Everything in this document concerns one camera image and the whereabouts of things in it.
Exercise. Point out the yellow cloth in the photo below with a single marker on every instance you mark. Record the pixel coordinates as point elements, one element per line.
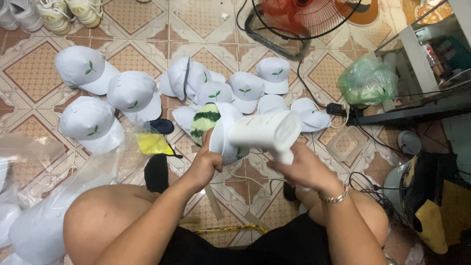
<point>152,144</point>

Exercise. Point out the person's left hand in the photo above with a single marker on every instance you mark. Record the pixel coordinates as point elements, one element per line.
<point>202,165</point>

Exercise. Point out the heap of white caps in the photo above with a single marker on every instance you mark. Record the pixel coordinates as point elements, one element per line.
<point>134,92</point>

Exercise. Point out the cream sneaker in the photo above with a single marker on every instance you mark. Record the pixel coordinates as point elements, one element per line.
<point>86,13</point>
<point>55,16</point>

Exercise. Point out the orange door mat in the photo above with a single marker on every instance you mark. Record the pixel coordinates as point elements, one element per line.
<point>358,14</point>

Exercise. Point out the dark blue cap brim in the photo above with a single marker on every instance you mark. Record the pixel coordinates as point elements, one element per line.
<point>162,126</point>

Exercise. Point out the black and yellow bag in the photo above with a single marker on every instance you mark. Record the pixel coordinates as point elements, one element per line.
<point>438,206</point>

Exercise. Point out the grey round lid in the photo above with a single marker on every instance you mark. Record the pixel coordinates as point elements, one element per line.
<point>409,142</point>

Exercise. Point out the wooden slat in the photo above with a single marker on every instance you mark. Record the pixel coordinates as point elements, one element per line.
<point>213,202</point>
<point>255,220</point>

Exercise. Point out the clear plastic bag of caps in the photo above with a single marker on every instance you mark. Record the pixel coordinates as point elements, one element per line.
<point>44,206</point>

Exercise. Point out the white leaf-print cap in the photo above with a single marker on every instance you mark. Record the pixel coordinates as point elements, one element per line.
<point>226,128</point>

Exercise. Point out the black power strip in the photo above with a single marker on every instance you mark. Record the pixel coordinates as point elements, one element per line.
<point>338,109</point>

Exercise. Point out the green plastic bag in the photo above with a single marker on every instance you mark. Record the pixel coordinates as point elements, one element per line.
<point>366,81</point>

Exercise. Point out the person's right fingers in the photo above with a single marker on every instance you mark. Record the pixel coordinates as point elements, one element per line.
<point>281,168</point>

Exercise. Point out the yellow patterned stick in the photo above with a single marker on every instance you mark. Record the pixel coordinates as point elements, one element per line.
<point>230,229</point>

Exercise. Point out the red fan with black grille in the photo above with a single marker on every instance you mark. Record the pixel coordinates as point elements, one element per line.
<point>294,18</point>

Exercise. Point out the green striped watermelon ball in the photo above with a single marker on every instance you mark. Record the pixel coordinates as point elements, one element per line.
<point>204,117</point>

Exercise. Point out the black cloth piece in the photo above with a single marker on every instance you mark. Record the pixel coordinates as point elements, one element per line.
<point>156,173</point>

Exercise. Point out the grey pot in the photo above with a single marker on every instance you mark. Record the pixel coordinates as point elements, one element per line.
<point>393,187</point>

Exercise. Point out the clear plastic container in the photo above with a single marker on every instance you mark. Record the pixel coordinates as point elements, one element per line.
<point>346,143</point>

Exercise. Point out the person's right hand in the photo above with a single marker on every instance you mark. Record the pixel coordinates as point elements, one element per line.
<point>309,171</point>

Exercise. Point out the white cabinet with clutter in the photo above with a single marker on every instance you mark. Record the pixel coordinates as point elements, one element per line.
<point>430,59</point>

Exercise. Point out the black shorts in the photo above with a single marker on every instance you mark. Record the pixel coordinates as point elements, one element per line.
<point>257,246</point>

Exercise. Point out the white handheld garment steamer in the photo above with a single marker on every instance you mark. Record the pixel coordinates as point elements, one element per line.
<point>265,130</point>

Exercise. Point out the person's left fingers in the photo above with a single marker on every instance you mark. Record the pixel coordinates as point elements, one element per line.
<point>215,163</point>

